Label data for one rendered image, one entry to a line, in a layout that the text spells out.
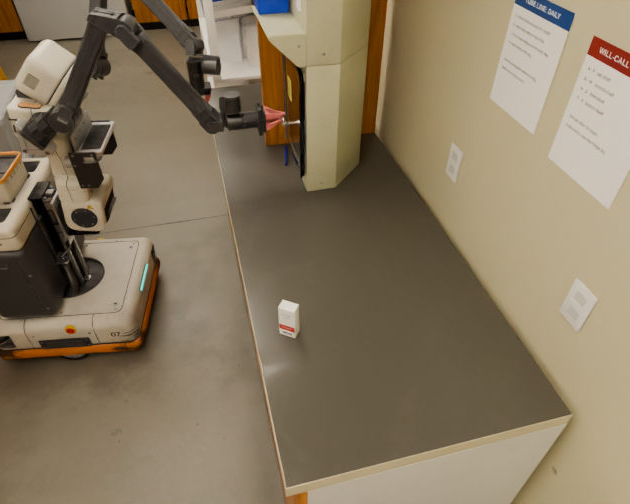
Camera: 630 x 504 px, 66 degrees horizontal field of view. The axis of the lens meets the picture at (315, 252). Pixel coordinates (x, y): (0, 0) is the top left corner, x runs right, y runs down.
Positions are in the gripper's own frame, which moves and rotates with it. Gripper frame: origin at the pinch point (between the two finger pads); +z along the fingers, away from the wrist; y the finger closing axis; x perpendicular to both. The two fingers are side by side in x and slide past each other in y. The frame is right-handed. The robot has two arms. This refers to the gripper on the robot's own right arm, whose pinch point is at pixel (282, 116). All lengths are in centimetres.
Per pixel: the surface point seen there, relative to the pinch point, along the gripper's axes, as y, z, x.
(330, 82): 15.3, 14.1, -10.7
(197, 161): -120, -38, 177
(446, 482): -47, 19, -115
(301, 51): 25.9, 4.7, -10.8
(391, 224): -26, 30, -36
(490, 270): -23, 50, -68
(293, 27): 31.0, 3.7, -4.5
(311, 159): -12.3, 7.8, -10.8
